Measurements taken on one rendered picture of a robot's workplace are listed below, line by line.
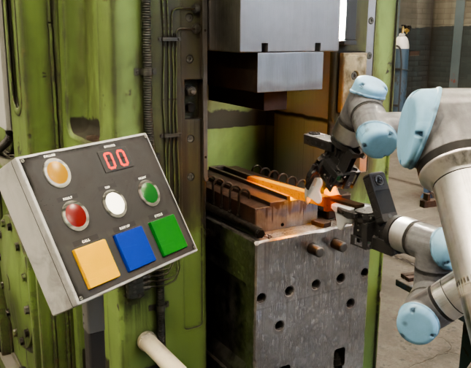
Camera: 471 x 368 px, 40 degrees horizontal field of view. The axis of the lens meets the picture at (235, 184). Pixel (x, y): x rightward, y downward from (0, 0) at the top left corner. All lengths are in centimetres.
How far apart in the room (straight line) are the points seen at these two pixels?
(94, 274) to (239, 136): 106
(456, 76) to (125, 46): 950
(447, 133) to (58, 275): 68
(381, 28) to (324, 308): 84
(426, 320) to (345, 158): 45
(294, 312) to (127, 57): 77
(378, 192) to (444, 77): 960
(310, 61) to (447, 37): 936
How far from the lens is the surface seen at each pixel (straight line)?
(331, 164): 149
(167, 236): 131
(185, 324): 179
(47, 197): 117
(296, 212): 169
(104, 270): 118
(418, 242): 132
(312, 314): 175
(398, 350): 310
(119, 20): 154
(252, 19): 154
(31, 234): 118
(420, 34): 1097
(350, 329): 186
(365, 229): 143
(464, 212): 88
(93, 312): 138
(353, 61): 189
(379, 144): 132
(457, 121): 93
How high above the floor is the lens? 142
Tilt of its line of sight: 14 degrees down
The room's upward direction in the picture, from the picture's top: straight up
